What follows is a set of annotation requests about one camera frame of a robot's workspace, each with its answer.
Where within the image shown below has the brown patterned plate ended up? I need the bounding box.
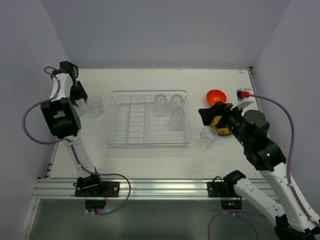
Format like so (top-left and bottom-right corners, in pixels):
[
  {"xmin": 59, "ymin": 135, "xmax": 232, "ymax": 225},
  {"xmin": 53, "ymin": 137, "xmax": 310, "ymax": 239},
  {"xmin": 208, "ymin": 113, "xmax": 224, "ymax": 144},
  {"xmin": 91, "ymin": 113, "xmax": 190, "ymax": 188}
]
[{"xmin": 210, "ymin": 115, "xmax": 232, "ymax": 137}]

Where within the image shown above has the clear glass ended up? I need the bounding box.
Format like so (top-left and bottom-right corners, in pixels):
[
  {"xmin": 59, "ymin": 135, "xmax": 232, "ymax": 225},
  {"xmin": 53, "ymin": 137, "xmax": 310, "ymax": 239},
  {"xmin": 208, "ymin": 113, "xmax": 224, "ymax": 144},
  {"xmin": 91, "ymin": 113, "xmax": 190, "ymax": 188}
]
[
  {"xmin": 74, "ymin": 99, "xmax": 86, "ymax": 117},
  {"xmin": 170, "ymin": 107, "xmax": 185, "ymax": 129},
  {"xmin": 86, "ymin": 96, "xmax": 105, "ymax": 119},
  {"xmin": 170, "ymin": 94, "xmax": 185, "ymax": 110},
  {"xmin": 199, "ymin": 126, "xmax": 218, "ymax": 149},
  {"xmin": 153, "ymin": 94, "xmax": 168, "ymax": 115}
]

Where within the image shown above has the orange plastic bowl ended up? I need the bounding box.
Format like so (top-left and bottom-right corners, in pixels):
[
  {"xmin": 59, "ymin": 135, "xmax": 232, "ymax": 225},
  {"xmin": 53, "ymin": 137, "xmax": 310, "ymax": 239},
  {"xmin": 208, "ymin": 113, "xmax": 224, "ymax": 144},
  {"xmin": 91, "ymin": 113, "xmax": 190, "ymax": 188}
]
[{"xmin": 205, "ymin": 89, "xmax": 227, "ymax": 106}]

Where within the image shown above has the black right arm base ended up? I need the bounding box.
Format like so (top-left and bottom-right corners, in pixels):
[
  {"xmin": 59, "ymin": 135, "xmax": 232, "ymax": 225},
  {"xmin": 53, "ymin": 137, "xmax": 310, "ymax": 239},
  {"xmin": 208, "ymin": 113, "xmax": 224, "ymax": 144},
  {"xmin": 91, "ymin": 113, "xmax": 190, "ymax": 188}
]
[{"xmin": 206, "ymin": 176, "xmax": 243, "ymax": 210}]

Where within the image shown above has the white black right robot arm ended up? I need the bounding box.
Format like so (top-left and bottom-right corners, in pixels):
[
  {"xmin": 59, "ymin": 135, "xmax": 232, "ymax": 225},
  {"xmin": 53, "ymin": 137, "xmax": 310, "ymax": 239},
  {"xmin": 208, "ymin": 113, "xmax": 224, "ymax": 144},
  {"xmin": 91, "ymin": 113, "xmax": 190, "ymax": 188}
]
[{"xmin": 198, "ymin": 102, "xmax": 320, "ymax": 240}]

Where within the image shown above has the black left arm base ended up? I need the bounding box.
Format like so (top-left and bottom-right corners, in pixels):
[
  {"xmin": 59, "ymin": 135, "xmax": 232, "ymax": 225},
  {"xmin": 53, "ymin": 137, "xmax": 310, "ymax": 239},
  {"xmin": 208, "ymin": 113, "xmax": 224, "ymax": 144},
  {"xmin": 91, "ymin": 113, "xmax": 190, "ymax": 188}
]
[{"xmin": 73, "ymin": 174, "xmax": 120, "ymax": 214}]

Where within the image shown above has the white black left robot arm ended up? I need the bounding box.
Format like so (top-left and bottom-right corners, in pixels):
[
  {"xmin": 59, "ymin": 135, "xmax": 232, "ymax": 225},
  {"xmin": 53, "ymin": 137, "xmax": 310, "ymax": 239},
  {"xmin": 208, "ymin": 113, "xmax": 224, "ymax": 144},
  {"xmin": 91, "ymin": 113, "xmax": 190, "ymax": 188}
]
[{"xmin": 40, "ymin": 60, "xmax": 102, "ymax": 189}]

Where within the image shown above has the clear plastic dish tray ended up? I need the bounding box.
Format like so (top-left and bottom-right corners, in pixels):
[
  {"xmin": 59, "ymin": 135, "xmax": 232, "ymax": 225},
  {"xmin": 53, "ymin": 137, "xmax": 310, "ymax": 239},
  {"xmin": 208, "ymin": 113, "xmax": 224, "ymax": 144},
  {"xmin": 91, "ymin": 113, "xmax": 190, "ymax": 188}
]
[{"xmin": 106, "ymin": 90, "xmax": 191, "ymax": 148}]

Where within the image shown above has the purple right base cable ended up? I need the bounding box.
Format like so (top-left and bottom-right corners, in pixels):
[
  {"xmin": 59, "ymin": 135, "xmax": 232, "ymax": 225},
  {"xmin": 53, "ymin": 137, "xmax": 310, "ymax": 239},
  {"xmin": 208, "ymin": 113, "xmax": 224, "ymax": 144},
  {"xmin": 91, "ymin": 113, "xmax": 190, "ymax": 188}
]
[{"xmin": 207, "ymin": 209, "xmax": 268, "ymax": 240}]

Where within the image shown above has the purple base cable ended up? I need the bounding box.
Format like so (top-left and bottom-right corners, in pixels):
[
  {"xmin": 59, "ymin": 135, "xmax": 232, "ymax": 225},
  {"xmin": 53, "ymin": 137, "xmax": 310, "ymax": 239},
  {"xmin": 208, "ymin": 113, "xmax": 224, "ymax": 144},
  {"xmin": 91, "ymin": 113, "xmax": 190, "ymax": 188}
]
[
  {"xmin": 71, "ymin": 144, "xmax": 132, "ymax": 217},
  {"xmin": 207, "ymin": 209, "xmax": 268, "ymax": 240}
]

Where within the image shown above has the aluminium mounting rail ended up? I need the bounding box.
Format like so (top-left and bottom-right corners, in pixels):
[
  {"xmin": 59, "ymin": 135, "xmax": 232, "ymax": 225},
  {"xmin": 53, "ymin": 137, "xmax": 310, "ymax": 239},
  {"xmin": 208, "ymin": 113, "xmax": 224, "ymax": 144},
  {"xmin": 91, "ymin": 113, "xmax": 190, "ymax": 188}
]
[{"xmin": 32, "ymin": 177, "xmax": 297, "ymax": 201}]

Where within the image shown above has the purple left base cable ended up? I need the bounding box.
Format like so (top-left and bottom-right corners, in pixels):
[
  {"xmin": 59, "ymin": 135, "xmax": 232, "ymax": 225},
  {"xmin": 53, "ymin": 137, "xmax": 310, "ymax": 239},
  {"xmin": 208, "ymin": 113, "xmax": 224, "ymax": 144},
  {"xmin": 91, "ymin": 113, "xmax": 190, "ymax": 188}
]
[{"xmin": 71, "ymin": 144, "xmax": 132, "ymax": 217}]

